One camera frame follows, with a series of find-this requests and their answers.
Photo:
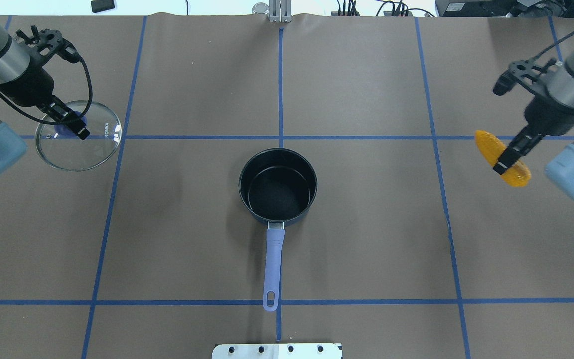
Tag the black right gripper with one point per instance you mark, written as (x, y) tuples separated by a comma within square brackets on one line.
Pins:
[(542, 116)]

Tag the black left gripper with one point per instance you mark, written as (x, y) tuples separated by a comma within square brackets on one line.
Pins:
[(31, 85)]

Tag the glass pot lid blue knob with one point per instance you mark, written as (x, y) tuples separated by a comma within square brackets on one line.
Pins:
[(63, 149)]

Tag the yellow corn cob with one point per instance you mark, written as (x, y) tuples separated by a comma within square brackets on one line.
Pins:
[(503, 160)]

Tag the dark blue saucepan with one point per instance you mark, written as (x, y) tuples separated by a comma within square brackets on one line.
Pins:
[(278, 186)]

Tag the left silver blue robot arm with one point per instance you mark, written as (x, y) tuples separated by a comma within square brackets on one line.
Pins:
[(14, 61)]

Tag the brown paper table mat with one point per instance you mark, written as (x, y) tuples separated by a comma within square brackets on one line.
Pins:
[(413, 247)]

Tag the small black square pad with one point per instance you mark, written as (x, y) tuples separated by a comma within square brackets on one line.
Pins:
[(99, 6)]

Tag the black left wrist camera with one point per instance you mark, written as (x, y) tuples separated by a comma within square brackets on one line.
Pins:
[(42, 45)]

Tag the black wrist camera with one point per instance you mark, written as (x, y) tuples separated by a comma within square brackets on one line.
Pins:
[(526, 73), (42, 45)]

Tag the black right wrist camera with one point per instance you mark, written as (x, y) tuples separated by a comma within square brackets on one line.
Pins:
[(526, 73)]

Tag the aluminium frame post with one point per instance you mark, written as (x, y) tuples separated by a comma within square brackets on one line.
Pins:
[(280, 11)]

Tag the white camera mast with base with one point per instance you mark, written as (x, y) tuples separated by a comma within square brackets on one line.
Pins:
[(278, 351)]

